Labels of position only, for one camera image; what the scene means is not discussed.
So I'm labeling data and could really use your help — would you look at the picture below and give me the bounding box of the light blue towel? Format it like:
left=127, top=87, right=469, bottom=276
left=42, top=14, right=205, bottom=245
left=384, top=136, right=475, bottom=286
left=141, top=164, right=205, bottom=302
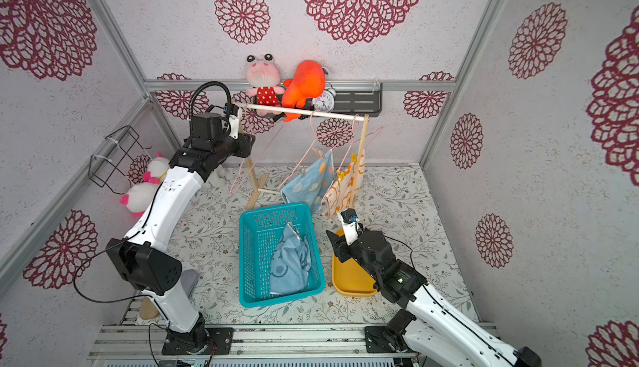
left=270, top=223, right=311, bottom=295

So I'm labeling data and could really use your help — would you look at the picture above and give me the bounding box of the blue spotted towel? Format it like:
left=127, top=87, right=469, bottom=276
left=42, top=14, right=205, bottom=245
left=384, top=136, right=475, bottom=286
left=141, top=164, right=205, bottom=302
left=281, top=150, right=335, bottom=214

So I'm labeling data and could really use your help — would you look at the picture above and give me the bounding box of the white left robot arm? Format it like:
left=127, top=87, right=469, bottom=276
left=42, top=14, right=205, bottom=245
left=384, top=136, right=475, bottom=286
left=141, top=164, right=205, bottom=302
left=106, top=113, right=255, bottom=335

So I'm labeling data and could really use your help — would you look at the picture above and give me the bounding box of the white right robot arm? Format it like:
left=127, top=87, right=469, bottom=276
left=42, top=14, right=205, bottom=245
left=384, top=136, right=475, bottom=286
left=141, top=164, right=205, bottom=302
left=326, top=227, right=542, bottom=366

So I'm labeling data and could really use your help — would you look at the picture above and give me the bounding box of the yellow plastic tray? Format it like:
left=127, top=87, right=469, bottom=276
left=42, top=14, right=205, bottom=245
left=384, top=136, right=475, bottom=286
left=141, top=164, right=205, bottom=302
left=332, top=256, right=378, bottom=297

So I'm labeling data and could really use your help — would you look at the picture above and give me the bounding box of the wooden clothes rack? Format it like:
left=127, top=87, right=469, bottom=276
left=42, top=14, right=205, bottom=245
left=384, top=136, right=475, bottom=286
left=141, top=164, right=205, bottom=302
left=227, top=98, right=370, bottom=218

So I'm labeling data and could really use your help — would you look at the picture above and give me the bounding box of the white plush striped outfit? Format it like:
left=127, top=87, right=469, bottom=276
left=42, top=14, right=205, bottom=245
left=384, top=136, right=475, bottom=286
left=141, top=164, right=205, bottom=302
left=120, top=182, right=159, bottom=217

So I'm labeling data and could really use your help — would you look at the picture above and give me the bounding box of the pink frog plush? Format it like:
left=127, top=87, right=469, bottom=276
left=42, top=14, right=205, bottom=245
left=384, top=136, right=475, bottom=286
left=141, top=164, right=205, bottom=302
left=246, top=54, right=285, bottom=107

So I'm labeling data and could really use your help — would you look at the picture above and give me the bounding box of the teal plastic basket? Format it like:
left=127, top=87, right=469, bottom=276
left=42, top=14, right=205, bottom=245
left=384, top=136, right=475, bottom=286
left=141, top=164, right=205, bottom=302
left=239, top=203, right=325, bottom=308

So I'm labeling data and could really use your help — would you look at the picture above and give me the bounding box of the white orange patterned towel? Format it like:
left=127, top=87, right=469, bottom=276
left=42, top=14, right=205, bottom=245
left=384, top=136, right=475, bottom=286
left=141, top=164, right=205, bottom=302
left=322, top=151, right=366, bottom=217

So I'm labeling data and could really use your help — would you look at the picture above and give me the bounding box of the orange plush toy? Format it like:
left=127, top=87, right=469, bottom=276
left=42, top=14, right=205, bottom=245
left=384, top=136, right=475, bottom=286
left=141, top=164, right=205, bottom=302
left=281, top=60, right=326, bottom=109

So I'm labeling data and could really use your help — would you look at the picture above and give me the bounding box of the white alarm clock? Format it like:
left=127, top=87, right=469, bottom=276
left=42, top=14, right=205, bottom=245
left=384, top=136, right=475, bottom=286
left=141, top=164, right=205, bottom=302
left=312, top=87, right=336, bottom=113

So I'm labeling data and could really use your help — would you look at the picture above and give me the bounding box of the grey slipper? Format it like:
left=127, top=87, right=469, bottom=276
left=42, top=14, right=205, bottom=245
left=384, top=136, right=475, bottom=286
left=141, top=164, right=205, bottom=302
left=181, top=269, right=201, bottom=298

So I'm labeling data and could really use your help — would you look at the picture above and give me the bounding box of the beige slipper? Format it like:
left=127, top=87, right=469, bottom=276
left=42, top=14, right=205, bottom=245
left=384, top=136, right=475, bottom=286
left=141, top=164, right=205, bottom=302
left=138, top=297, right=161, bottom=321

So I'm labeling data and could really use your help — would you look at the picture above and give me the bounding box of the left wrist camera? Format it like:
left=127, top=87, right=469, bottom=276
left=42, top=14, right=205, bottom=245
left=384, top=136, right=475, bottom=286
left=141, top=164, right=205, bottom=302
left=224, top=104, right=243, bottom=140

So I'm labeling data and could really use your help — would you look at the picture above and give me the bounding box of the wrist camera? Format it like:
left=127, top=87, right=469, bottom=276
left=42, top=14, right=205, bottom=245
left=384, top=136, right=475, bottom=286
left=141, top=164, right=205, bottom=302
left=224, top=104, right=243, bottom=140
left=339, top=208, right=361, bottom=245

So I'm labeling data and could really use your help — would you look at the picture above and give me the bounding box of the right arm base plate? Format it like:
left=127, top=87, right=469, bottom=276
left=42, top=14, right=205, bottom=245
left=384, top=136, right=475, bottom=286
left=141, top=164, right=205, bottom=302
left=364, top=325, right=413, bottom=354

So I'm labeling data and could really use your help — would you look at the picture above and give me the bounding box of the black wire wall basket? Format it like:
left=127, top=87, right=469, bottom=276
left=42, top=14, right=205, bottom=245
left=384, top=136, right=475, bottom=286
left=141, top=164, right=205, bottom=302
left=87, top=125, right=151, bottom=195

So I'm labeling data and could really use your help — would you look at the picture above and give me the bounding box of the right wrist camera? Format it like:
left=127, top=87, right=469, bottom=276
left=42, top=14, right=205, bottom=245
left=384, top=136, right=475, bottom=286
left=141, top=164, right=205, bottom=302
left=339, top=208, right=361, bottom=245

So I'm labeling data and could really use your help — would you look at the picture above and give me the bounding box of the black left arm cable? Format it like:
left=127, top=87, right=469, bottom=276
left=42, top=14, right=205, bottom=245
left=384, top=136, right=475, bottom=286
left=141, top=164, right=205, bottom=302
left=72, top=239, right=146, bottom=305

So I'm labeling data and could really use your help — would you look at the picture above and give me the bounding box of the black wall shelf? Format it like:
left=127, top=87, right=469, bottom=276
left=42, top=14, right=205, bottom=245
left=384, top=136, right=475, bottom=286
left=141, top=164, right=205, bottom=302
left=333, top=84, right=383, bottom=117

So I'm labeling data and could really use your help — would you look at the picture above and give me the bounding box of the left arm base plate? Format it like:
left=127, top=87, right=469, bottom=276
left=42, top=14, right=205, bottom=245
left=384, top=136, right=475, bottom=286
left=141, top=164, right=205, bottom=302
left=161, top=326, right=235, bottom=355

